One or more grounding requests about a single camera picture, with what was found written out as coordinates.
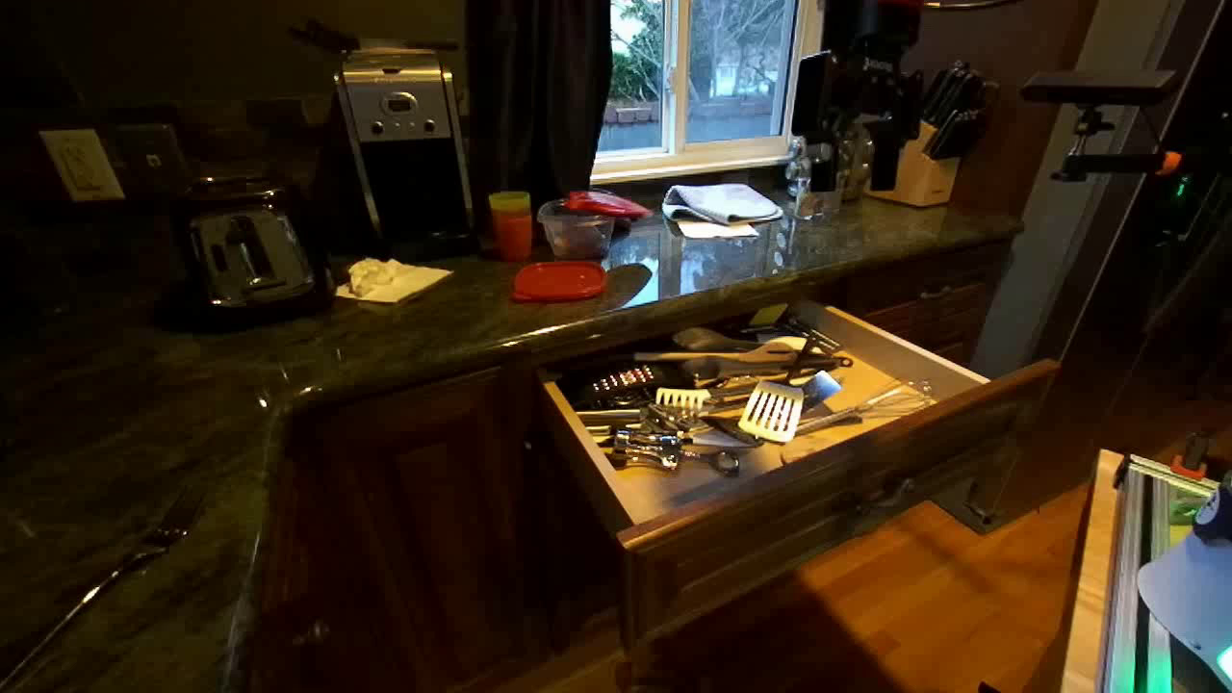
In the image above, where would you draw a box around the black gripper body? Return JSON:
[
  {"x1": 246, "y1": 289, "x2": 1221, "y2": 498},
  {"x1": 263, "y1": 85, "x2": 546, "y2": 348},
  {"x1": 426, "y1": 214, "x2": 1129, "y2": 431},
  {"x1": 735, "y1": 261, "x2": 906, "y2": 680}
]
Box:
[{"x1": 820, "y1": 0, "x2": 931, "y2": 128}]

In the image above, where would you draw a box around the orange plastic lid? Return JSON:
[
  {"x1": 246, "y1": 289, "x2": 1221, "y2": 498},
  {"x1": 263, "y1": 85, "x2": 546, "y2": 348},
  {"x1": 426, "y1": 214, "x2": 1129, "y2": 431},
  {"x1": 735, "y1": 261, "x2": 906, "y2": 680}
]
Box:
[{"x1": 509, "y1": 259, "x2": 610, "y2": 308}]

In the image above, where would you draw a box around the open wooden drawer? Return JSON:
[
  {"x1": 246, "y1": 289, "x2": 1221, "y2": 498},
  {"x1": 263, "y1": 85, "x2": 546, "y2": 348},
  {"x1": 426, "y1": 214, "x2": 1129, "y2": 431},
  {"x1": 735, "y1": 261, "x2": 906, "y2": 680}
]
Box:
[{"x1": 535, "y1": 302, "x2": 1061, "y2": 651}]

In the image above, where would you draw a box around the glass jar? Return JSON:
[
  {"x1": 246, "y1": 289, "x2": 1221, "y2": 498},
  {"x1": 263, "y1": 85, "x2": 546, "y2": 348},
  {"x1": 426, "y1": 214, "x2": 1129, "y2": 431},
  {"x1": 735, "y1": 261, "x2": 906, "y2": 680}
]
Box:
[{"x1": 832, "y1": 118, "x2": 882, "y2": 203}]

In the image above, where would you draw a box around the wooden knife block with knives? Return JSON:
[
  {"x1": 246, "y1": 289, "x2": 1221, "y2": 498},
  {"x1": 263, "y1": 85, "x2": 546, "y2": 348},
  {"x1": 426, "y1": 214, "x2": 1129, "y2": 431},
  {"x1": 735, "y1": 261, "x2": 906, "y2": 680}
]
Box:
[{"x1": 868, "y1": 58, "x2": 994, "y2": 212}]

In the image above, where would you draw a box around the clear plastic bottle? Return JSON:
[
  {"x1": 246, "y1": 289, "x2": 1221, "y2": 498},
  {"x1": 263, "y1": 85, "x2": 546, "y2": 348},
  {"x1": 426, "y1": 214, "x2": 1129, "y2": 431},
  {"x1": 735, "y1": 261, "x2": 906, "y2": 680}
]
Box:
[{"x1": 780, "y1": 134, "x2": 820, "y2": 225}]

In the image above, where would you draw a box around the white framed window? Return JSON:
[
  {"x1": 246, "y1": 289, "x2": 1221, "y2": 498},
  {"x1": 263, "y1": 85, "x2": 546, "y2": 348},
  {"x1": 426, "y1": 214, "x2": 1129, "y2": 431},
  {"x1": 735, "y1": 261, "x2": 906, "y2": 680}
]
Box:
[{"x1": 589, "y1": 0, "x2": 823, "y2": 185}]

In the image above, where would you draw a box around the white folded cloth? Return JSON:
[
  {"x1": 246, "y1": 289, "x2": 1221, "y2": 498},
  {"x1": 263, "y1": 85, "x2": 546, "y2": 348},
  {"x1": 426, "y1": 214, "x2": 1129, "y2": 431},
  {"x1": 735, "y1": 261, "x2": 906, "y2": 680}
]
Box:
[{"x1": 657, "y1": 180, "x2": 786, "y2": 243}]

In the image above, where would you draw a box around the blue grey plastic spatula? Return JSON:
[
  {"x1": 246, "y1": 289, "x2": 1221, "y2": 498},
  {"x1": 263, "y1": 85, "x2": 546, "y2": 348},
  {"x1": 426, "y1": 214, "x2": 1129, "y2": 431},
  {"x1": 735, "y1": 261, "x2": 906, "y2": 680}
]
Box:
[{"x1": 804, "y1": 367, "x2": 845, "y2": 408}]

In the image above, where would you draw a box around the dark curtain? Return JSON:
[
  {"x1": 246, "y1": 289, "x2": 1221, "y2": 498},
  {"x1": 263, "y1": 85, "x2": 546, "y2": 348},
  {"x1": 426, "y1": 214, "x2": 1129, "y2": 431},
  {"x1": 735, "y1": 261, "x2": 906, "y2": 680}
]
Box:
[{"x1": 462, "y1": 0, "x2": 614, "y2": 214}]

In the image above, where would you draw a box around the clear plastic food container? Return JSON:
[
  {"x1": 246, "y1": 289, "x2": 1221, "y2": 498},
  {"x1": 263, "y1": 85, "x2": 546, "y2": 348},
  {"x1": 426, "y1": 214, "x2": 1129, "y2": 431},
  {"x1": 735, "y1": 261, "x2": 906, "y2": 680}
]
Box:
[{"x1": 535, "y1": 195, "x2": 625, "y2": 266}]

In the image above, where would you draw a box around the slotted metal spatula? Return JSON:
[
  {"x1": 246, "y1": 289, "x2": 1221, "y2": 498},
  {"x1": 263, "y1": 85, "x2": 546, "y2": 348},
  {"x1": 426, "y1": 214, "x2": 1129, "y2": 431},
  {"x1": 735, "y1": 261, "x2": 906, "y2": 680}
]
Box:
[{"x1": 735, "y1": 383, "x2": 921, "y2": 448}]

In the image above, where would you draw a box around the orange plastic cup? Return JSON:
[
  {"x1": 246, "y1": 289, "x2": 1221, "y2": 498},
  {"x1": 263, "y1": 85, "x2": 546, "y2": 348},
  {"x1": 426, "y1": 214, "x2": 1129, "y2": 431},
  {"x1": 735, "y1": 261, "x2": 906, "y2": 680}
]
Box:
[{"x1": 486, "y1": 189, "x2": 535, "y2": 266}]

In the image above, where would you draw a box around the silver wing corkscrew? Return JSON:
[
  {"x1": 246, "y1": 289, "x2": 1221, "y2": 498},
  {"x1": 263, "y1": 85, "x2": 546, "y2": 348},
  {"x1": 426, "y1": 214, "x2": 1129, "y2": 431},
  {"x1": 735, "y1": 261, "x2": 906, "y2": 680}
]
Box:
[{"x1": 595, "y1": 421, "x2": 750, "y2": 479}]

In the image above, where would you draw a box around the silver black coffee maker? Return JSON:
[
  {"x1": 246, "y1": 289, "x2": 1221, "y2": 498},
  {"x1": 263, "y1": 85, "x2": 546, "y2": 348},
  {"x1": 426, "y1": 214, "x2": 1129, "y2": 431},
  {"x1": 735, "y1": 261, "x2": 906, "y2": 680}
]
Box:
[{"x1": 331, "y1": 42, "x2": 478, "y2": 254}]

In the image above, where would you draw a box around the white paper napkin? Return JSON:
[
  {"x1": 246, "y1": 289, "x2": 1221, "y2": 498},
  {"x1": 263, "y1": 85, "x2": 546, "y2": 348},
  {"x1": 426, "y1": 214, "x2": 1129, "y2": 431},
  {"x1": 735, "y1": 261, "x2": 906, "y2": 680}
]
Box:
[{"x1": 331, "y1": 254, "x2": 455, "y2": 308}]

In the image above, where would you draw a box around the black toaster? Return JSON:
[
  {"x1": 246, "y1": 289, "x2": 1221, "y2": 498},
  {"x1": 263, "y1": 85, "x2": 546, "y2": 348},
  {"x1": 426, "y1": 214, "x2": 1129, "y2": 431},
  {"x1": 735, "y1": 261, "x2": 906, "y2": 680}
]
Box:
[{"x1": 156, "y1": 176, "x2": 328, "y2": 325}]

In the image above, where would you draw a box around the dark wooden base cabinet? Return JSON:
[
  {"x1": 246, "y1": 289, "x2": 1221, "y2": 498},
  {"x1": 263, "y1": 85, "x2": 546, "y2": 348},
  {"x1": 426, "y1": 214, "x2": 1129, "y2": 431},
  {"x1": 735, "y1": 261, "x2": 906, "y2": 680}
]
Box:
[{"x1": 242, "y1": 234, "x2": 1018, "y2": 693}]

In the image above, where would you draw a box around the metal wire whisk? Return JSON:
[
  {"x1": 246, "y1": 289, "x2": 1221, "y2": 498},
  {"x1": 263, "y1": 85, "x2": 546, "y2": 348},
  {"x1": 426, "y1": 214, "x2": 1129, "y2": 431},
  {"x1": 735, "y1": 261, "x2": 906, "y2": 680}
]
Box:
[{"x1": 586, "y1": 363, "x2": 667, "y2": 408}]

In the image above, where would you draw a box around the white wall outlet plate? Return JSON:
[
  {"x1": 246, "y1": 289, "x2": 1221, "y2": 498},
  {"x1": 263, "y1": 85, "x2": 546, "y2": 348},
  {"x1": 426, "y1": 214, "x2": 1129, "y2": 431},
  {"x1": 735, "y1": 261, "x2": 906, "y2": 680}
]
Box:
[{"x1": 33, "y1": 128, "x2": 125, "y2": 208}]

